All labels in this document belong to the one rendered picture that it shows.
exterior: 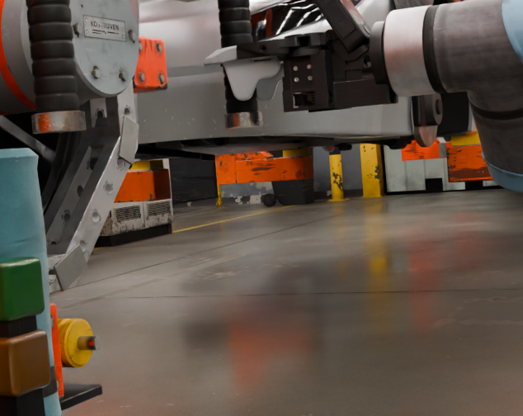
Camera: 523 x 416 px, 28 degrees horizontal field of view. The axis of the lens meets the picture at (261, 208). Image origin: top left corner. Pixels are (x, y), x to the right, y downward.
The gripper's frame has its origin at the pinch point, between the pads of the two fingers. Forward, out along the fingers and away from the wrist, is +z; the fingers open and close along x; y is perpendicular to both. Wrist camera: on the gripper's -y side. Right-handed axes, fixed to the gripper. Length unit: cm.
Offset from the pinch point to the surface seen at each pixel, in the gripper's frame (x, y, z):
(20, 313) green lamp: -51, 21, -10
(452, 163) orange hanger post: 350, 23, 71
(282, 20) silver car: 229, -34, 94
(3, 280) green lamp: -52, 18, -10
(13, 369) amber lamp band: -51, 24, -10
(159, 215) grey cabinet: 749, 64, 472
